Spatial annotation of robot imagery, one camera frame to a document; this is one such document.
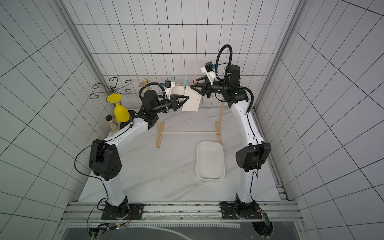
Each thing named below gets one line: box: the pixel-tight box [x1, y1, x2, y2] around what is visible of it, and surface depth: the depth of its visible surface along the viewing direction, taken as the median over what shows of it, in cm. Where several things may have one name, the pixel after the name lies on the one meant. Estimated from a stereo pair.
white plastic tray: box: [196, 141, 226, 181], surface depth 89 cm
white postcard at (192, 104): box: [182, 85, 202, 112], surface depth 77 cm
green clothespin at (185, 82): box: [184, 74, 188, 90], surface depth 71 cm
